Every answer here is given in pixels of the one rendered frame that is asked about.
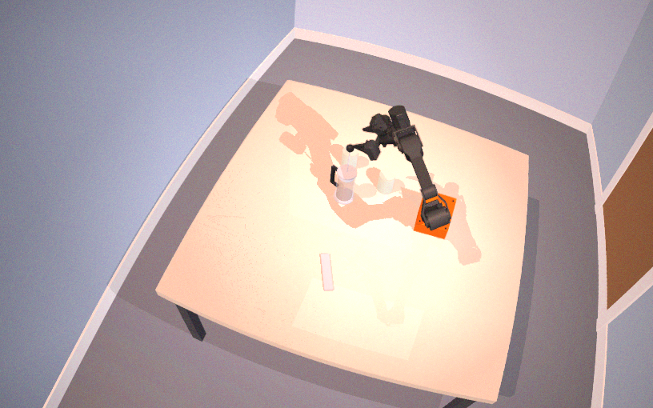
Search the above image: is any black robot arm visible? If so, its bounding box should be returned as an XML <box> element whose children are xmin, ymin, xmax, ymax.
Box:
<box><xmin>369</xmin><ymin>106</ymin><xmax>452</xmax><ymax>230</ymax></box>

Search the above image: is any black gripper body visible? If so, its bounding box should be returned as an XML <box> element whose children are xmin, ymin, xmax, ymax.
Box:
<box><xmin>364</xmin><ymin>114</ymin><xmax>396</xmax><ymax>161</ymax></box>

